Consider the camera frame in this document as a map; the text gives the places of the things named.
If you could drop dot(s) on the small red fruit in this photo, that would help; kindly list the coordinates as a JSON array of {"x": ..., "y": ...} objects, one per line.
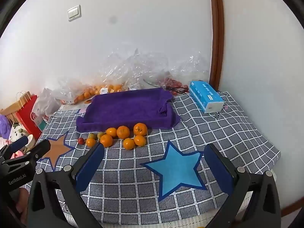
[{"x": 81, "y": 140}]

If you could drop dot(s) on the brown wooden door frame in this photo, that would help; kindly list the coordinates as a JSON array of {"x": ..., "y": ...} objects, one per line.
[{"x": 217, "y": 40}]

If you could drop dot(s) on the small green fruit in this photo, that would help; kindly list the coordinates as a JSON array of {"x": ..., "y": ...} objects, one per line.
[
  {"x": 100, "y": 134},
  {"x": 92, "y": 135}
]

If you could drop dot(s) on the blue tissue pack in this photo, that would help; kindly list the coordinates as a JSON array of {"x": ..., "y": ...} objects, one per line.
[{"x": 206, "y": 95}]

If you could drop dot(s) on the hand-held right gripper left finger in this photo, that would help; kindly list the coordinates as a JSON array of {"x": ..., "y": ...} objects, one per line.
[{"x": 89, "y": 171}]

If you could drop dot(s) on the grey checked star blanket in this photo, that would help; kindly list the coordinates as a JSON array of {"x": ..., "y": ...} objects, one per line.
[{"x": 133, "y": 194}]

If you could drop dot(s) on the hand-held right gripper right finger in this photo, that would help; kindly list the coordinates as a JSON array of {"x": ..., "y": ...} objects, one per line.
[{"x": 218, "y": 171}]

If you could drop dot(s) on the labelled clear bag of tangerines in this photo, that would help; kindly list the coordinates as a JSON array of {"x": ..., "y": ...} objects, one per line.
[{"x": 111, "y": 87}]

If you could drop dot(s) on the brown wooden baseboard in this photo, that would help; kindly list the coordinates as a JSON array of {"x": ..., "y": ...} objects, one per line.
[{"x": 292, "y": 210}]

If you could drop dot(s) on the person's left hand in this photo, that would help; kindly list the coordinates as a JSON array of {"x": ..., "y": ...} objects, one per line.
[{"x": 21, "y": 201}]

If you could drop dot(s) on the clear bag of red fruit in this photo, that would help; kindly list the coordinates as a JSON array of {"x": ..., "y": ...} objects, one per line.
[{"x": 180, "y": 78}]

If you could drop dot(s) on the white plastic bag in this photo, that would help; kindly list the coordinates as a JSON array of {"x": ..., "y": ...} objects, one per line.
[{"x": 47, "y": 102}]

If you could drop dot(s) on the purple plush toy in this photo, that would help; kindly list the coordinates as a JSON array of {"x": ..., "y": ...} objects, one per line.
[{"x": 3, "y": 126}]

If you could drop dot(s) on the large stemmed tangerine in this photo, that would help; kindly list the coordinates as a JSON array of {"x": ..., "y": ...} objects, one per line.
[{"x": 140, "y": 129}]

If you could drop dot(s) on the purple towel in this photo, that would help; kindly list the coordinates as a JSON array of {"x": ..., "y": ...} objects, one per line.
[{"x": 128, "y": 109}]

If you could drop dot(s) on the white light switch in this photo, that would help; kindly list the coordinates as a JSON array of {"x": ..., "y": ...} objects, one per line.
[{"x": 74, "y": 13}]

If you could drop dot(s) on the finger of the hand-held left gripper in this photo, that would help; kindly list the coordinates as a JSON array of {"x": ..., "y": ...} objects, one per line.
[
  {"x": 35, "y": 152},
  {"x": 16, "y": 144}
]

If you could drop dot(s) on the white plush toy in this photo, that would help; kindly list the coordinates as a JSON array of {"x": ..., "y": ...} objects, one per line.
[{"x": 17, "y": 133}]

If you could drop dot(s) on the red paper gift bag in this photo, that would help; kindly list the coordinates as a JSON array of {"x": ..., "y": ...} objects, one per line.
[{"x": 27, "y": 120}]

